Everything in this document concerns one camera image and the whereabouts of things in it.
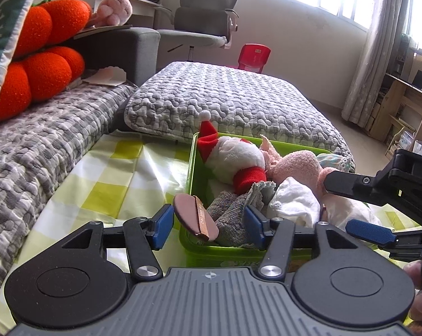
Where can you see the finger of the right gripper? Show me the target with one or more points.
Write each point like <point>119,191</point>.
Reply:
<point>371,233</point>
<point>352,186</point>

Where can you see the green plastic storage box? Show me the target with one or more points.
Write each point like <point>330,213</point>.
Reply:
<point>202,183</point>

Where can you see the person right hand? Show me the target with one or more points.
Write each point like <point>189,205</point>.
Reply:
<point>414,271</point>

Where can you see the red plastic stool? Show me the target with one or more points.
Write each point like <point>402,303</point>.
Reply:
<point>253,57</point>

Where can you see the grey sofa with quilted cover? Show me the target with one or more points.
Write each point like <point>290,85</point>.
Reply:
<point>41,146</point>

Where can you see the grey office chair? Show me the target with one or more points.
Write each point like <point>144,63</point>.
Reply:
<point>201,23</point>

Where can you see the grey quilted ottoman cushion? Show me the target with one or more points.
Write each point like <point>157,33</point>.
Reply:
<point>239,102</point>

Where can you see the wooden desk with shelves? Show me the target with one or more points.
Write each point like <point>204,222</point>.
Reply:
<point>399,103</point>

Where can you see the orange carrot plush pillow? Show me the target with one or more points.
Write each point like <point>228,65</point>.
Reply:
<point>41,67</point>

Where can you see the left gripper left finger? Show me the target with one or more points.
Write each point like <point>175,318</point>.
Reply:
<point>142,237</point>

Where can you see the grey patterned curtain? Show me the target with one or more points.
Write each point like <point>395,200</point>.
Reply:
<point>380,46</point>

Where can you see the white red santa plush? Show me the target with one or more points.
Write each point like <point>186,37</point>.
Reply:
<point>232,160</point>

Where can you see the white paper scrap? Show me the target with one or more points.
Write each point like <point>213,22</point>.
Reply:
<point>108,76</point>

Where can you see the pink plush toy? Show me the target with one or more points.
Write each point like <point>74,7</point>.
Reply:
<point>111,13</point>

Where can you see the yellow white checkered tablecloth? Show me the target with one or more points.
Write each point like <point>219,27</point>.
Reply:
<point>124,175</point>

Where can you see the beige bunny plush doll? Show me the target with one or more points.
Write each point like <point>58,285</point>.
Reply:
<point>339,162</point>

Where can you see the white printed paper bag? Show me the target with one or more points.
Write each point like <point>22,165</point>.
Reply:
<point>406,143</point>

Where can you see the white cloth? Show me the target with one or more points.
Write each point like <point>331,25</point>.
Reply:
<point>340,210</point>
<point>295,202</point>

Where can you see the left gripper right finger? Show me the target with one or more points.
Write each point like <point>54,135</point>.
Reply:
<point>276,237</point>

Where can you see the grey green towel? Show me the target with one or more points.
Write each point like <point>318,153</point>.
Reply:
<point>227,211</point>

